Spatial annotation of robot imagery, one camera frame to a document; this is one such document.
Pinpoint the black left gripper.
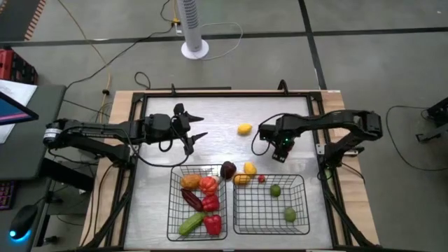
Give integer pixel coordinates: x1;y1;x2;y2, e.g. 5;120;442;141
171;102;209;156

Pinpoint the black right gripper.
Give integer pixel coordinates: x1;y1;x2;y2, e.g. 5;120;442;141
270;136;295;165

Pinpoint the orange-yellow mango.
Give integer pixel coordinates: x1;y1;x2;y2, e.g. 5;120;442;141
232;172;251;186

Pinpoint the orange oval vegetable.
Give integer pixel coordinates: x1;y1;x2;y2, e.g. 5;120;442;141
180;174;202;191

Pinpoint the dark purple round fruit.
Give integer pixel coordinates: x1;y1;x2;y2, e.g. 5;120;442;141
219;160;237;181

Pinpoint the light green lime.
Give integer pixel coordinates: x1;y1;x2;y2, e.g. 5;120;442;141
283;206;298;223

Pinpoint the dark red chili pepper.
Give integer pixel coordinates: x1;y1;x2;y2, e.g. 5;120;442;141
180;188;204;212

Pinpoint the black wire basket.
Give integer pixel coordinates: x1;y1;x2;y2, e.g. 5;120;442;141
166;164;228;242
232;174;311;235

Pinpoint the red bell pepper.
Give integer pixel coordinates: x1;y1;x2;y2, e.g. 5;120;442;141
201;194;221;213
203;213;223;236

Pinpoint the green cucumber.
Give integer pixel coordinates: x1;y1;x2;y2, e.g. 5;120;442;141
178;211;207;237

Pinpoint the thin black bar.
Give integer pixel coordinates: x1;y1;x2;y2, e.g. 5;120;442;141
145;86;232;92

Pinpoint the white tower fan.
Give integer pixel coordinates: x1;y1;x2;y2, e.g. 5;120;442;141
176;0;210;60

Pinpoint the white power strip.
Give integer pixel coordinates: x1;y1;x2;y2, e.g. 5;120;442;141
170;19;184;36

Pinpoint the black floor stand foot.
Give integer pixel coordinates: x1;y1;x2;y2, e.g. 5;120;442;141
415;122;448;143

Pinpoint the dark grey desk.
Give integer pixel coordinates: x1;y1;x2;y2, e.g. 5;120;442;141
0;83;67;181

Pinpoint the black equipment box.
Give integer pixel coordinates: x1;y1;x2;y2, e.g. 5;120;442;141
426;97;448;127

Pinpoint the white paper sheet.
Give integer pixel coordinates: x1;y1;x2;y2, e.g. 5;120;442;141
0;79;38;144

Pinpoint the computer monitor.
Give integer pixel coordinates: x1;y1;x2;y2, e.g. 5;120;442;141
0;91;39;126

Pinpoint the red crate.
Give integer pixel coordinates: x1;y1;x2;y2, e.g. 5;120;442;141
0;48;39;85

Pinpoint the black computer mouse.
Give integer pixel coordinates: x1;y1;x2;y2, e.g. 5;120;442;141
8;204;39;242

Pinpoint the backlit keyboard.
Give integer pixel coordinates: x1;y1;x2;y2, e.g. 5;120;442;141
0;181;18;211

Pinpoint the dark mat with striped edge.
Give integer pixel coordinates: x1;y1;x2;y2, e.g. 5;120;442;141
0;0;47;42

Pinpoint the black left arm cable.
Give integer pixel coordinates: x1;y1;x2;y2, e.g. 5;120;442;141
127;115;192;169

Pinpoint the black metal table frame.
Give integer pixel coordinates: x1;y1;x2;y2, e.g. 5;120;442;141
79;90;381;251

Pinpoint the large black frame handle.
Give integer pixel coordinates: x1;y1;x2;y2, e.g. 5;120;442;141
276;79;290;96

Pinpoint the looped black cable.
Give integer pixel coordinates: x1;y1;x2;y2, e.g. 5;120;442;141
134;71;151;90

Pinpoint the yellow floor cable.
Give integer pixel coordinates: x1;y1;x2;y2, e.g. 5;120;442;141
57;0;112;108

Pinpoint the long black floor cable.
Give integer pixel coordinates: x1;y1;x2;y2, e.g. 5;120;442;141
65;0;176;90

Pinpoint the white fan cable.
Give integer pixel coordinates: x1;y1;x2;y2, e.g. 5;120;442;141
199;22;244;61

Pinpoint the black desk support frame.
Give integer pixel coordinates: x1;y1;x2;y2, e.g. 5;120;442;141
33;157;95;248

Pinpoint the thin black floor cable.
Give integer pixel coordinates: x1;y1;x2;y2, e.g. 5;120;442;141
385;104;448;172

